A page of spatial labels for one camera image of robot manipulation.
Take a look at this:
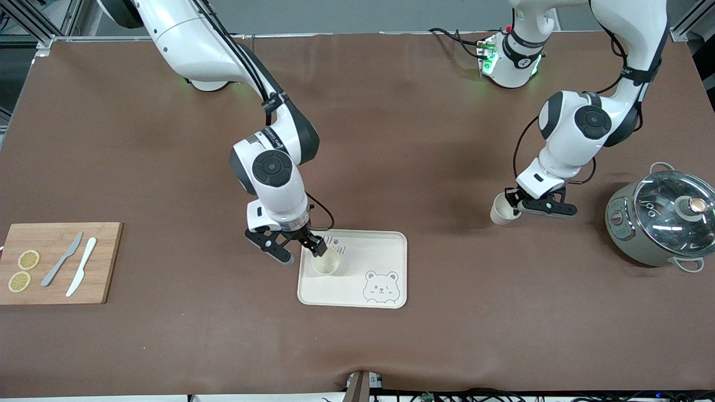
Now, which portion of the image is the white plastic knife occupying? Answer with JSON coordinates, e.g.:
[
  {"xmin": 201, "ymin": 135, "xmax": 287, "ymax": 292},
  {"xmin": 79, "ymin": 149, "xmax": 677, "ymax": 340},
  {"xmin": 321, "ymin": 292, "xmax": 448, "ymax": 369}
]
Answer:
[{"xmin": 65, "ymin": 237, "xmax": 98, "ymax": 298}]

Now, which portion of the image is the brown table cover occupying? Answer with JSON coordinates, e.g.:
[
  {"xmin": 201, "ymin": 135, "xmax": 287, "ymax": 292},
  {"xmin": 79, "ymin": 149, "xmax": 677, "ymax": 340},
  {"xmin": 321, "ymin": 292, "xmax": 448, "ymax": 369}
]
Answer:
[{"xmin": 0, "ymin": 31, "xmax": 715, "ymax": 398}]

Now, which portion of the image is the black base cable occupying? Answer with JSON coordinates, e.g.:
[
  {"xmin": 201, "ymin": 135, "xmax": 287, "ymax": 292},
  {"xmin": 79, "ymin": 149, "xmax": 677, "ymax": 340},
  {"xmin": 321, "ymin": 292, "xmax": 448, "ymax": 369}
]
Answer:
[{"xmin": 427, "ymin": 27, "xmax": 487, "ymax": 61}]

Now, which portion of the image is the green cooking pot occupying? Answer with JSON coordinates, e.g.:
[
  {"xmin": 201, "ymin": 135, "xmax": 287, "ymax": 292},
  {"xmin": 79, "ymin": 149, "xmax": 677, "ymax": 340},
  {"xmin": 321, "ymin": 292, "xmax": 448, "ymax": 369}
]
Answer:
[{"xmin": 605, "ymin": 162, "xmax": 715, "ymax": 274}]

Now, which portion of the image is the glass pot lid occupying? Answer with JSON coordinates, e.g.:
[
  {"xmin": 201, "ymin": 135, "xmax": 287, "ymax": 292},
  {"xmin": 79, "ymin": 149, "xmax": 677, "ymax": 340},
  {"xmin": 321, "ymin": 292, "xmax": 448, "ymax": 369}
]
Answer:
[{"xmin": 633, "ymin": 170, "xmax": 715, "ymax": 259}]

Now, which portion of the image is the white IKEA cup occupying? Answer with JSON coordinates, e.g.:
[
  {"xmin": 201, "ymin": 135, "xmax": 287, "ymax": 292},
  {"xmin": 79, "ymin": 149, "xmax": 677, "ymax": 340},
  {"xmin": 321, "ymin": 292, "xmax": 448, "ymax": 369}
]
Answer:
[
  {"xmin": 490, "ymin": 193, "xmax": 523, "ymax": 226},
  {"xmin": 311, "ymin": 246, "xmax": 341, "ymax": 276}
]

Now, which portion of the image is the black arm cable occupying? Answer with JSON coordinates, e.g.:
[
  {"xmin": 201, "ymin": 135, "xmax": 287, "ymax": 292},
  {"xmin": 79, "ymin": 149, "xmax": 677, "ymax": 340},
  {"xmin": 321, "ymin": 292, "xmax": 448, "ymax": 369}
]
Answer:
[
  {"xmin": 513, "ymin": 0, "xmax": 665, "ymax": 190},
  {"xmin": 190, "ymin": 0, "xmax": 336, "ymax": 231}
]

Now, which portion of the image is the metal table clamp bracket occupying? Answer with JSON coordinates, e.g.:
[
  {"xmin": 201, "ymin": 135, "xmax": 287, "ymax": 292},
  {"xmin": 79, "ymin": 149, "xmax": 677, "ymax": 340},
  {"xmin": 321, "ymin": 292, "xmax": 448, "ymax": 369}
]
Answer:
[{"xmin": 345, "ymin": 370, "xmax": 386, "ymax": 402}]

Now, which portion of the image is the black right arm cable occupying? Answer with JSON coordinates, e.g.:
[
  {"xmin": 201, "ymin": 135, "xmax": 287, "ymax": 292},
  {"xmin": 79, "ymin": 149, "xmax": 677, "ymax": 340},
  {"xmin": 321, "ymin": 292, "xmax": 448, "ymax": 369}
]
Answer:
[{"xmin": 190, "ymin": 0, "xmax": 336, "ymax": 231}]

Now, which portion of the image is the grey plastic knife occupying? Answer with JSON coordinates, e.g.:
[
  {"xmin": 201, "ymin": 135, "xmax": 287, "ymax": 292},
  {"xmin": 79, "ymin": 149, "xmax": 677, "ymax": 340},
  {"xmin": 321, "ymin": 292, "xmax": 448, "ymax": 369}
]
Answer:
[{"xmin": 40, "ymin": 232, "xmax": 84, "ymax": 288}]

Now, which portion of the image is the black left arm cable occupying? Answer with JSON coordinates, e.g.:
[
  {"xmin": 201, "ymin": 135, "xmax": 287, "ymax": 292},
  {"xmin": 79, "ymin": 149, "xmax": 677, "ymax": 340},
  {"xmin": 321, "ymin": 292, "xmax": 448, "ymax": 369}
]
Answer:
[{"xmin": 513, "ymin": 0, "xmax": 665, "ymax": 190}]

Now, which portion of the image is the bamboo cutting board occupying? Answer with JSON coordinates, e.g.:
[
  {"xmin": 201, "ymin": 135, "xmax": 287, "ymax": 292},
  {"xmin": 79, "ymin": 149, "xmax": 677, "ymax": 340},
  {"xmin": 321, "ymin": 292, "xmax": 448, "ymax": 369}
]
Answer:
[{"xmin": 0, "ymin": 222, "xmax": 123, "ymax": 305}]

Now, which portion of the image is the cream bear print tray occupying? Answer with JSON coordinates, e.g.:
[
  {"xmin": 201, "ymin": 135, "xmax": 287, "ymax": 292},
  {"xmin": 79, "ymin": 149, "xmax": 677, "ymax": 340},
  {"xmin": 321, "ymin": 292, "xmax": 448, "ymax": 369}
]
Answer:
[{"xmin": 297, "ymin": 228, "xmax": 408, "ymax": 309}]

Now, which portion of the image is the aluminium frame profile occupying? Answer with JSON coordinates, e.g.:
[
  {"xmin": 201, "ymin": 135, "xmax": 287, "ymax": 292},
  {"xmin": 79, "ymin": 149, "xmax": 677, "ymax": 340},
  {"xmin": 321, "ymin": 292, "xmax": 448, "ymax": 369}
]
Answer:
[
  {"xmin": 0, "ymin": 0, "xmax": 84, "ymax": 50},
  {"xmin": 670, "ymin": 0, "xmax": 715, "ymax": 42}
]

